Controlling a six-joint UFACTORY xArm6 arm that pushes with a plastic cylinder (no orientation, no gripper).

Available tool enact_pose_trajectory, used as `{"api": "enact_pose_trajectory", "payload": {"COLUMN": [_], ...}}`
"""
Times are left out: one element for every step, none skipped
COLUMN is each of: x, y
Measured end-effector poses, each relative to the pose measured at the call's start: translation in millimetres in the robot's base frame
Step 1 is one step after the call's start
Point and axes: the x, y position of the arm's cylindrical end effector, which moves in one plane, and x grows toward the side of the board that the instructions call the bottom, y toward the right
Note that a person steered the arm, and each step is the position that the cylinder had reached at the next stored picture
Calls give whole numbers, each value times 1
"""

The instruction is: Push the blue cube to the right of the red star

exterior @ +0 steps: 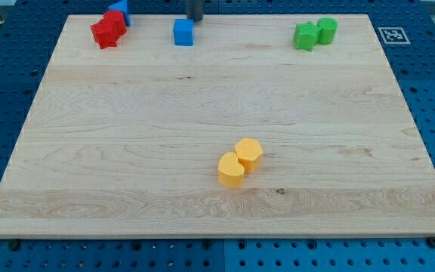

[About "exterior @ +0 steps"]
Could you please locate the blue cube block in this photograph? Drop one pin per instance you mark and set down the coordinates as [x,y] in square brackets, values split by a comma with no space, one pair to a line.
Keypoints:
[183,32]

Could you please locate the green star block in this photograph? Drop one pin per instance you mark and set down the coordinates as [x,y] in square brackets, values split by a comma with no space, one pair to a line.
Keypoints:
[306,36]

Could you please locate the red star block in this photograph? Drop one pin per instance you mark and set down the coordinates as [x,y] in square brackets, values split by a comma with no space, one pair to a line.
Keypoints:
[105,34]

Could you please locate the wooden board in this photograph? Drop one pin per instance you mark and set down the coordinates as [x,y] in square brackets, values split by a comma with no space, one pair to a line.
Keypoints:
[124,143]

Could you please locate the yellow hexagon block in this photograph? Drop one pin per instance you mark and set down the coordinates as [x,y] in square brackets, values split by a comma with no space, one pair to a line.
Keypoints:
[249,153]

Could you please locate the yellow heart block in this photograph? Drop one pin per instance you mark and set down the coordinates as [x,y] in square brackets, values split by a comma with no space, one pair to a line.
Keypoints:
[230,171]

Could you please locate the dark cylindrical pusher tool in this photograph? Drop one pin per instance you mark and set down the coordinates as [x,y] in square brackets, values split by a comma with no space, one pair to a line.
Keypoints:
[194,9]

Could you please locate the red cylinder block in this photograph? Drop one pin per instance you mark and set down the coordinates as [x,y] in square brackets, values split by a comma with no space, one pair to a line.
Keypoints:
[115,20]

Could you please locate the green cylinder block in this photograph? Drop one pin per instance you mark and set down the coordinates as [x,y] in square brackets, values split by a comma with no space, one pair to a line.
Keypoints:
[328,28]

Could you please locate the blue triangle block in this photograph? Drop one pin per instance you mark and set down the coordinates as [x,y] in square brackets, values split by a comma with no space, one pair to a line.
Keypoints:
[122,6]

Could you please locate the white fiducial marker tag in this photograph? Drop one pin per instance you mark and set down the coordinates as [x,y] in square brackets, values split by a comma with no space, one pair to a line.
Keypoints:
[392,35]

